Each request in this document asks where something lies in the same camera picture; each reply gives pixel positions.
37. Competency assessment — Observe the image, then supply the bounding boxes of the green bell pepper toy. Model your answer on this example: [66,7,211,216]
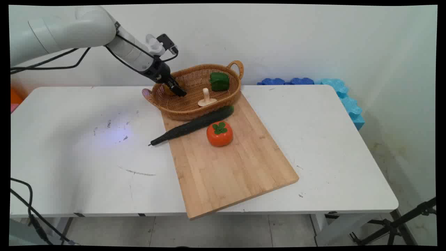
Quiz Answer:
[209,72,230,92]

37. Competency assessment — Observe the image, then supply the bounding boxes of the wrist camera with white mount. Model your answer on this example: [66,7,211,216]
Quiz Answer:
[145,33,179,57]

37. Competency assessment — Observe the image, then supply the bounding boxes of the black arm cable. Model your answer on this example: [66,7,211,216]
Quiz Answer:
[10,23,179,75]

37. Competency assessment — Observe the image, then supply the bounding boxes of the black floor cable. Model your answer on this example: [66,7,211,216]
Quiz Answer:
[10,177,78,245]

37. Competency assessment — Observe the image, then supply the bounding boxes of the woven wicker basket with handles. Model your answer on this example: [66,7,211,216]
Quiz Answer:
[142,60,244,121]

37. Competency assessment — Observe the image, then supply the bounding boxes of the white table leg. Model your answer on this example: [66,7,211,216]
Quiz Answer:
[310,213,384,246]
[49,217,74,245]

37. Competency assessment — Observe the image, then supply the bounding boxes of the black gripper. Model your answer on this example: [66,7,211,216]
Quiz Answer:
[142,59,187,97]

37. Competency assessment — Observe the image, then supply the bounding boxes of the orange object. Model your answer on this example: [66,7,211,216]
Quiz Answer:
[10,87,24,105]

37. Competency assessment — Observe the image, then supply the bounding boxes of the beige mushroom toy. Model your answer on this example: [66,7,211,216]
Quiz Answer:
[198,88,217,107]

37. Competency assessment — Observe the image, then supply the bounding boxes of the dark green cucumber toy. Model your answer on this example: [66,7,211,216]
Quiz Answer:
[148,106,234,146]

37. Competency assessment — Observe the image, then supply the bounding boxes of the orange persimmon toy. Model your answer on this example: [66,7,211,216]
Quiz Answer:
[206,121,233,147]

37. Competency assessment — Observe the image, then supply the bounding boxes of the bamboo cutting board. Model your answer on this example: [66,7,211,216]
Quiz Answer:
[161,91,300,220]

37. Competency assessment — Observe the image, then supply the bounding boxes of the black tripod stand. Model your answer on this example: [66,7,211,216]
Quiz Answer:
[326,197,437,246]

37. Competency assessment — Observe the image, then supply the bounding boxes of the light blue foam piece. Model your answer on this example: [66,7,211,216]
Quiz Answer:
[351,114,366,131]
[340,97,363,118]
[320,78,349,99]

